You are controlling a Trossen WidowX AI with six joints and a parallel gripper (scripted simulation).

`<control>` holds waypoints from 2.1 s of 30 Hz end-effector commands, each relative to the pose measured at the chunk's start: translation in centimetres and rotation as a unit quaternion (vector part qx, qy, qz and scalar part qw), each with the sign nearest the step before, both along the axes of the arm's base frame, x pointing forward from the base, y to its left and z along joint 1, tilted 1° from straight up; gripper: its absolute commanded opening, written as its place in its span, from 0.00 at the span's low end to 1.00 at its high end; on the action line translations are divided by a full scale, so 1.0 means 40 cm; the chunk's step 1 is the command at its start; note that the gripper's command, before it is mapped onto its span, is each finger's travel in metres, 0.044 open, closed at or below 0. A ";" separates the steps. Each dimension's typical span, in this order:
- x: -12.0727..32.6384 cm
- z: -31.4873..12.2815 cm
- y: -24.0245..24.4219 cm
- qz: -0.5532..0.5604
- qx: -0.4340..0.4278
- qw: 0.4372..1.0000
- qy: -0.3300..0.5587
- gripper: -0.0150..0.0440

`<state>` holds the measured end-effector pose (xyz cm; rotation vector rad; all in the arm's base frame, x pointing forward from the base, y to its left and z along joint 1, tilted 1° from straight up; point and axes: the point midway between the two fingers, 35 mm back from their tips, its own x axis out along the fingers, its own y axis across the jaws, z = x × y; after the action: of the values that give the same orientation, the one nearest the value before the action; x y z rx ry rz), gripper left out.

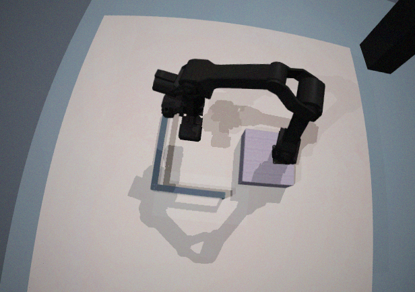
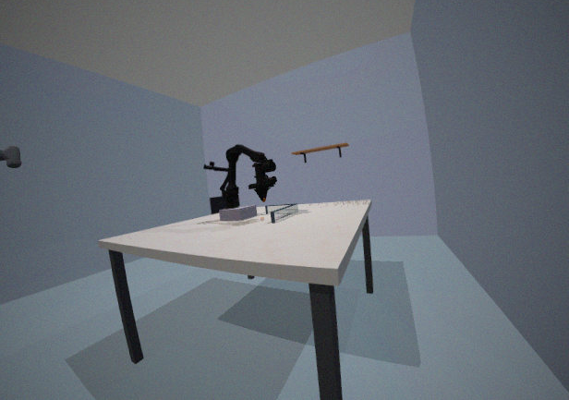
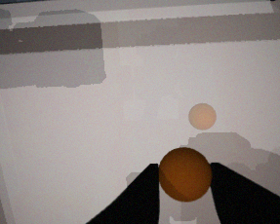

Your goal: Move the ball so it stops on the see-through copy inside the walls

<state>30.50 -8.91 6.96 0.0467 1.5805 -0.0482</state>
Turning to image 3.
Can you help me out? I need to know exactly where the brown ball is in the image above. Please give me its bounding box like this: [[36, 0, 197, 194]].
[[159, 147, 213, 202]]

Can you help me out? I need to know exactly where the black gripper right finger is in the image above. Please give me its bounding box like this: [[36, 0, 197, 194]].
[[210, 163, 280, 224]]

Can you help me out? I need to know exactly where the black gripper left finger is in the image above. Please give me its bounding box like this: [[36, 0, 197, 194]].
[[86, 164, 160, 224]]

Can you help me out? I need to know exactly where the translucent tan ball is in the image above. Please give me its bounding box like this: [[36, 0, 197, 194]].
[[188, 103, 217, 131]]

